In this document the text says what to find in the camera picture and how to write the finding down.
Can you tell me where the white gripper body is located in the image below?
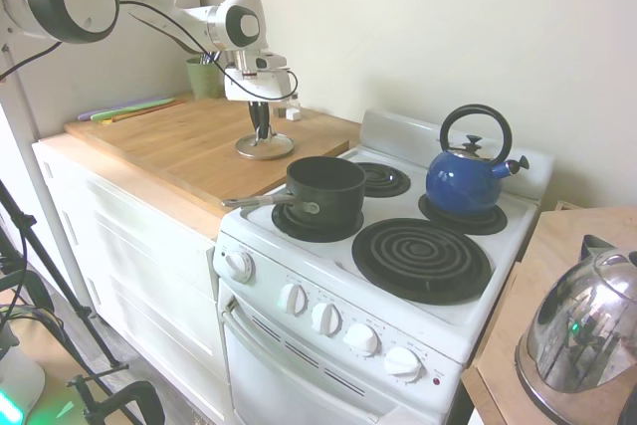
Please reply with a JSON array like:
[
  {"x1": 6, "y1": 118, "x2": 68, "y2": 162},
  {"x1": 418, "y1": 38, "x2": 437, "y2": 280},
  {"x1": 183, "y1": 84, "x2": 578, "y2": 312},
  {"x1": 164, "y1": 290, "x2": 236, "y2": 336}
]
[{"x1": 223, "y1": 66, "x2": 295, "y2": 104}]

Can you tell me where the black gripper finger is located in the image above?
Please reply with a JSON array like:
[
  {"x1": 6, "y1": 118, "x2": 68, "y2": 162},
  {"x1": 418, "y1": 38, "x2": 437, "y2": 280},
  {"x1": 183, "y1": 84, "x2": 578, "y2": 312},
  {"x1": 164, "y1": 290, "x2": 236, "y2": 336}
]
[
  {"x1": 247, "y1": 101, "x2": 261, "y2": 140},
  {"x1": 259, "y1": 101, "x2": 274, "y2": 140}
]

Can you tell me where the steel pot lid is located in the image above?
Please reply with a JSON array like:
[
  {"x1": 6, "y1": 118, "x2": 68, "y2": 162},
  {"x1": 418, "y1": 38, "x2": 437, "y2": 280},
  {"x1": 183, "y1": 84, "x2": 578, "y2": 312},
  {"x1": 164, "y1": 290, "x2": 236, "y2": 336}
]
[{"x1": 235, "y1": 131, "x2": 299, "y2": 161}]

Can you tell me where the green utensil cup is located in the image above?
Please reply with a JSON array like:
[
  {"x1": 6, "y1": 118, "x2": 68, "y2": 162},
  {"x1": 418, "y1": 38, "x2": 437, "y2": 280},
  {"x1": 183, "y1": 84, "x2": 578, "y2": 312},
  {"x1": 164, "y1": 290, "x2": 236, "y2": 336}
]
[{"x1": 185, "y1": 55, "x2": 225, "y2": 101}]

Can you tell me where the wooden butcher block board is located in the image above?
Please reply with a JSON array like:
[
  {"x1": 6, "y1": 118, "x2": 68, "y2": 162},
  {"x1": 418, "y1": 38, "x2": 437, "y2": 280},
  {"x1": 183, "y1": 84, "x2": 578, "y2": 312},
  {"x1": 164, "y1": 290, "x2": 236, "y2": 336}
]
[{"x1": 64, "y1": 96, "x2": 362, "y2": 220}]

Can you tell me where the orange silicone spatula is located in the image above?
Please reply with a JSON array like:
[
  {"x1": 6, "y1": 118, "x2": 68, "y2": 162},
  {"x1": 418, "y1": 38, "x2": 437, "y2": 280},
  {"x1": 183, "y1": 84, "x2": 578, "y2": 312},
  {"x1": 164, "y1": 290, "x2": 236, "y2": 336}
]
[{"x1": 111, "y1": 101, "x2": 186, "y2": 123}]

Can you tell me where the small black coil burner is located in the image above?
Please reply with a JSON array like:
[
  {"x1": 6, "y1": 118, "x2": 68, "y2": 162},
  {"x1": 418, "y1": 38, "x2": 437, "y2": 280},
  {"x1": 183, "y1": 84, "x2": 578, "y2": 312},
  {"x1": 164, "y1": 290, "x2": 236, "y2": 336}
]
[
  {"x1": 271, "y1": 200, "x2": 365, "y2": 245},
  {"x1": 350, "y1": 160, "x2": 413, "y2": 197},
  {"x1": 417, "y1": 193, "x2": 509, "y2": 236}
]

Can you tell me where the white timer knob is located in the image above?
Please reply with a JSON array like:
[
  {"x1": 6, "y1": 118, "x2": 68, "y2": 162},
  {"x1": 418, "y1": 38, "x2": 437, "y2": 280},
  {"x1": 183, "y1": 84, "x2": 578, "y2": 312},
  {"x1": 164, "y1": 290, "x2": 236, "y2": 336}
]
[{"x1": 224, "y1": 250, "x2": 256, "y2": 283}]

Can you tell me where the white electric stove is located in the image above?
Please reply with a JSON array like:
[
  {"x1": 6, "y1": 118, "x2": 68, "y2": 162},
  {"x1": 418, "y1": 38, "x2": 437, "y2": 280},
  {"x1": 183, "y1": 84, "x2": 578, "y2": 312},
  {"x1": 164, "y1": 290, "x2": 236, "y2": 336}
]
[{"x1": 212, "y1": 108, "x2": 556, "y2": 425}]

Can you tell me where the white stove knob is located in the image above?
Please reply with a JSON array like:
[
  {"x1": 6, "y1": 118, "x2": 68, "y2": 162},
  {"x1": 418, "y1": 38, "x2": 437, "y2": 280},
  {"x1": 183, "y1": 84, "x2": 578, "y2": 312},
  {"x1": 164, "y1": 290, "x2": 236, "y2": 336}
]
[
  {"x1": 342, "y1": 322, "x2": 382, "y2": 357},
  {"x1": 311, "y1": 301, "x2": 343, "y2": 336},
  {"x1": 278, "y1": 283, "x2": 309, "y2": 317},
  {"x1": 383, "y1": 345, "x2": 425, "y2": 384}
]

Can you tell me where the white kitchen cabinet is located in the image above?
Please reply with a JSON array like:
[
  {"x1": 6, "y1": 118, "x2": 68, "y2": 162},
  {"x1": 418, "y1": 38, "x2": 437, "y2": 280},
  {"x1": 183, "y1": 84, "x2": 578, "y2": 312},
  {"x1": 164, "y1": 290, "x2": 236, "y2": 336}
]
[{"x1": 32, "y1": 138, "x2": 230, "y2": 425}]

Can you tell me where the large black coil burner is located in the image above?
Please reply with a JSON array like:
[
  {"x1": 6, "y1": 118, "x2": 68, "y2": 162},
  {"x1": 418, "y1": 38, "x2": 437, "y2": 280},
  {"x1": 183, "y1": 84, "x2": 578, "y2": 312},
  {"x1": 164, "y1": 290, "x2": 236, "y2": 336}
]
[{"x1": 351, "y1": 217, "x2": 493, "y2": 307}]

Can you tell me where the white stand pole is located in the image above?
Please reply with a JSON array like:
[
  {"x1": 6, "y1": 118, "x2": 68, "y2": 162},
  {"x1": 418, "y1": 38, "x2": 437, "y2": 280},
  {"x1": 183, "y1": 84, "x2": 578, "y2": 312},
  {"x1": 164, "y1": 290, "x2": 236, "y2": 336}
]
[{"x1": 0, "y1": 41, "x2": 94, "y2": 319}]

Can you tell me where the black tripod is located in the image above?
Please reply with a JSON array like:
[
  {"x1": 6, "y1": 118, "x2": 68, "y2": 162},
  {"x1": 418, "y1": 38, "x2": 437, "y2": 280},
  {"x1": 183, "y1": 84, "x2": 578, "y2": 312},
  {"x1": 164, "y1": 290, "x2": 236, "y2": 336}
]
[{"x1": 0, "y1": 180, "x2": 130, "y2": 425}]

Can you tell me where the white oven door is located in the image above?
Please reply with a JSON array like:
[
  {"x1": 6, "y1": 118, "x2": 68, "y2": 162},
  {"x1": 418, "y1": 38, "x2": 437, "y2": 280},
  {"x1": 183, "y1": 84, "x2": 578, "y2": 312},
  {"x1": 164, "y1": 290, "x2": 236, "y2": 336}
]
[{"x1": 218, "y1": 278, "x2": 457, "y2": 425}]

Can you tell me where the black clamp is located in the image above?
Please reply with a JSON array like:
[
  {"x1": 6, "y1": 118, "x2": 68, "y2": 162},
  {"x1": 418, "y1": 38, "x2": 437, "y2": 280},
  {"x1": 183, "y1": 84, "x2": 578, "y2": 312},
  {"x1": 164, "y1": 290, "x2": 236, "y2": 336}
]
[{"x1": 67, "y1": 374, "x2": 165, "y2": 425}]

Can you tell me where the white base with green light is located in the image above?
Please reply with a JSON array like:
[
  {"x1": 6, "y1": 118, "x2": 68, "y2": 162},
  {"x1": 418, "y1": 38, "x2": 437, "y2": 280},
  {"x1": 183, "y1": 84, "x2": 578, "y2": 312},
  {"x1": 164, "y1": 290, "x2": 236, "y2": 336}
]
[{"x1": 0, "y1": 315, "x2": 46, "y2": 425}]

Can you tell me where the shiny steel kettle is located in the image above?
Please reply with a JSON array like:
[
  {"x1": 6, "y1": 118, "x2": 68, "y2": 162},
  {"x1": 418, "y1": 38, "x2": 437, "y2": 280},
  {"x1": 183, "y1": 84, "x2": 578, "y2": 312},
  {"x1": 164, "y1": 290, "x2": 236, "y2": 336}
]
[{"x1": 515, "y1": 234, "x2": 637, "y2": 421}]

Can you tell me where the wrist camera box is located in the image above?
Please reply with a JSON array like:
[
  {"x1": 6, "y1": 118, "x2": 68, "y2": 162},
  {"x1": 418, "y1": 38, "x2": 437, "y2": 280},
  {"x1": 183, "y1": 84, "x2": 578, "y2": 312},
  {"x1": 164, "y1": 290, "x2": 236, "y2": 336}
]
[{"x1": 251, "y1": 51, "x2": 289, "y2": 72}]

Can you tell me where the black saucepan with steel handle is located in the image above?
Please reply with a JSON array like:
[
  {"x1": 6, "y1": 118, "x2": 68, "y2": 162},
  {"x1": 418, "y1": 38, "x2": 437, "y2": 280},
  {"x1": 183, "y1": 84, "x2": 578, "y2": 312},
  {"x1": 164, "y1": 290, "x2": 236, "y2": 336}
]
[{"x1": 221, "y1": 155, "x2": 368, "y2": 223}]

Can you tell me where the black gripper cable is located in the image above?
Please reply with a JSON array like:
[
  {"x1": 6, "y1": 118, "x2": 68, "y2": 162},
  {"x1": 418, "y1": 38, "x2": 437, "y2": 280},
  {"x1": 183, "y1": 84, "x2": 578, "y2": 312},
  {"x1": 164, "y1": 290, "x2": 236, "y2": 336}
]
[{"x1": 117, "y1": 0, "x2": 300, "y2": 103}]

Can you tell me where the blue kettle with black handle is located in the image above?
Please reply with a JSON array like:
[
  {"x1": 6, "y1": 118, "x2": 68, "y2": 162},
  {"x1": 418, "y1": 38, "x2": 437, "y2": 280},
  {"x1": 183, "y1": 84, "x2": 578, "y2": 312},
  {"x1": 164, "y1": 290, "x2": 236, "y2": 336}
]
[{"x1": 425, "y1": 104, "x2": 531, "y2": 215}]

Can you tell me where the black arm base cable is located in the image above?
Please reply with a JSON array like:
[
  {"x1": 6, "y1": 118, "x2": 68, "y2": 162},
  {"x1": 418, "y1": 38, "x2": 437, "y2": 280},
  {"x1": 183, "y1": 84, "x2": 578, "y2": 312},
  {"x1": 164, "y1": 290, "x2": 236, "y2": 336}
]
[{"x1": 0, "y1": 41, "x2": 64, "y2": 83}]

